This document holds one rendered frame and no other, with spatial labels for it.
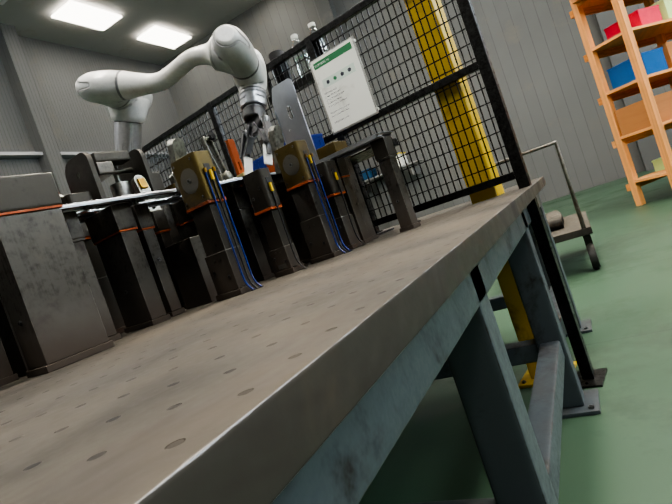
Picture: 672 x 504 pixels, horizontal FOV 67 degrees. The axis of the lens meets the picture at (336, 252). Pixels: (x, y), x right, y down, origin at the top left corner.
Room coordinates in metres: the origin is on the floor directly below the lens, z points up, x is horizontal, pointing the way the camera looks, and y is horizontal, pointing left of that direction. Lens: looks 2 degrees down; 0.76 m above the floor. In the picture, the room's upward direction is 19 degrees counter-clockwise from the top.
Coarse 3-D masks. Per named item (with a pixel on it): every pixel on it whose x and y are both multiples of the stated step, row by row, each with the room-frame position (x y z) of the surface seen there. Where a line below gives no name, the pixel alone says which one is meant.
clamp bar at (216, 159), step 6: (210, 132) 1.73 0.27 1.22; (204, 138) 1.73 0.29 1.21; (210, 138) 1.72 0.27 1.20; (204, 144) 1.73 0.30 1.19; (210, 144) 1.75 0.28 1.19; (204, 150) 1.74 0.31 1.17; (210, 150) 1.73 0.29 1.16; (216, 150) 1.75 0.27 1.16; (216, 156) 1.75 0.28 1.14; (216, 162) 1.72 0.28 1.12; (222, 162) 1.74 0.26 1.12; (216, 168) 1.72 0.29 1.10; (222, 168) 1.75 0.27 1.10; (222, 174) 1.72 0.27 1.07
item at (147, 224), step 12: (144, 204) 1.27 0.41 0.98; (144, 216) 1.26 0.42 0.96; (144, 228) 1.26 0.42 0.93; (144, 240) 1.26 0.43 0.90; (156, 240) 1.28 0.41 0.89; (156, 252) 1.27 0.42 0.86; (156, 264) 1.26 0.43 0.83; (156, 276) 1.26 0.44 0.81; (168, 276) 1.27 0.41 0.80; (168, 288) 1.26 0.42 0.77; (168, 300) 1.25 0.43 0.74; (168, 312) 1.26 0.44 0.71; (180, 312) 1.27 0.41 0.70
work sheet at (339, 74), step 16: (336, 48) 2.02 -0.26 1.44; (352, 48) 1.98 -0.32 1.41; (320, 64) 2.07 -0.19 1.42; (336, 64) 2.03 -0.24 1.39; (352, 64) 1.99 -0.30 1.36; (320, 80) 2.09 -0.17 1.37; (336, 80) 2.05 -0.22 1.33; (352, 80) 2.01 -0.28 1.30; (320, 96) 2.10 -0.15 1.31; (336, 96) 2.06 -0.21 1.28; (352, 96) 2.02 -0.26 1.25; (368, 96) 1.98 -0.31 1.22; (336, 112) 2.07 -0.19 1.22; (352, 112) 2.03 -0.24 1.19; (368, 112) 2.00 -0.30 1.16; (336, 128) 2.09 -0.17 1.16
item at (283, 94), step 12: (288, 84) 1.84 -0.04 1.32; (276, 96) 1.88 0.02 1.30; (288, 96) 1.85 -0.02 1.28; (276, 108) 1.89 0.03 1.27; (300, 108) 1.83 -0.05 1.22; (288, 120) 1.87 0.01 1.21; (300, 120) 1.84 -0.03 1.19; (288, 132) 1.88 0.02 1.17; (300, 132) 1.85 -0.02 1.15; (312, 144) 1.83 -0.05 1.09
